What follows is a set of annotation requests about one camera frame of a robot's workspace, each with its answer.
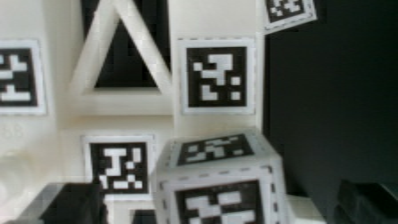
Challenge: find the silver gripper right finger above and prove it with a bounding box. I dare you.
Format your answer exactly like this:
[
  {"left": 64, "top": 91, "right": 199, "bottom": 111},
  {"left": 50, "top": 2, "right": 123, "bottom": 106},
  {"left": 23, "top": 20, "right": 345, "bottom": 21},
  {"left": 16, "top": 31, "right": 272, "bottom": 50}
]
[{"left": 334, "top": 180, "right": 398, "bottom": 224}]

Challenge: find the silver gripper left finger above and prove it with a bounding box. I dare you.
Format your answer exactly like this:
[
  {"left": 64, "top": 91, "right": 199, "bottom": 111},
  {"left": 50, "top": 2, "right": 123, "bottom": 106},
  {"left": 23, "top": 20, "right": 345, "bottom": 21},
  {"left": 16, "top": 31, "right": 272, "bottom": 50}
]
[{"left": 39, "top": 183, "right": 109, "bottom": 224}]

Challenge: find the white chair back piece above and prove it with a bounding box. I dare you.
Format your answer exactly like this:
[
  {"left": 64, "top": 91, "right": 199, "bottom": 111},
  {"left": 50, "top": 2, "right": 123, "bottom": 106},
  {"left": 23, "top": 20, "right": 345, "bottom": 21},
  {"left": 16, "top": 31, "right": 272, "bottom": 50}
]
[{"left": 0, "top": 0, "right": 263, "bottom": 224}]

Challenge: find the white chair leg block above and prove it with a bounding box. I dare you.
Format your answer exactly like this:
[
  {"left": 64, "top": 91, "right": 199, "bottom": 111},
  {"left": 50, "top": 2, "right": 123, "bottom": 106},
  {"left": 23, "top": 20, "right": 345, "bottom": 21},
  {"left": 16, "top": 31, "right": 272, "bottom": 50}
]
[{"left": 263, "top": 0, "right": 318, "bottom": 34}]

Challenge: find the white U-shaped boundary frame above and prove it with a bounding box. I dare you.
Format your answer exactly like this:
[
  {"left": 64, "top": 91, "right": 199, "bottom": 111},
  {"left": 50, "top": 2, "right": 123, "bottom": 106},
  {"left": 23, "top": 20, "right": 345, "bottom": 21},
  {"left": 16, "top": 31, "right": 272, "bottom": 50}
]
[{"left": 288, "top": 195, "right": 327, "bottom": 224}]

